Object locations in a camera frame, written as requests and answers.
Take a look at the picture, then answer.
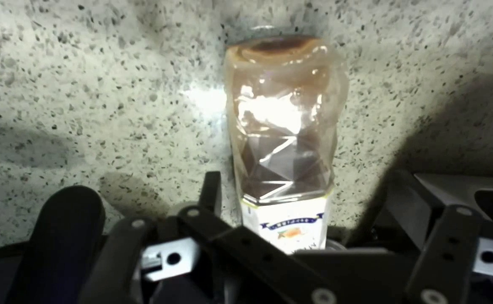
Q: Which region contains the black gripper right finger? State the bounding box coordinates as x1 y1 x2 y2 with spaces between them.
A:
389 167 493 304

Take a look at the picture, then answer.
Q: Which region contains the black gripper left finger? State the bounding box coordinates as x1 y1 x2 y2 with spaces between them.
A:
78 170 338 304

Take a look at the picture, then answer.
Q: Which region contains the clear bottle with brown liquid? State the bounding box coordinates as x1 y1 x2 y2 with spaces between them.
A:
224 23 352 255

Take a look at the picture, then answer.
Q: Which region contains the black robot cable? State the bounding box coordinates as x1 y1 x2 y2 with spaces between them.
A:
9 184 109 304

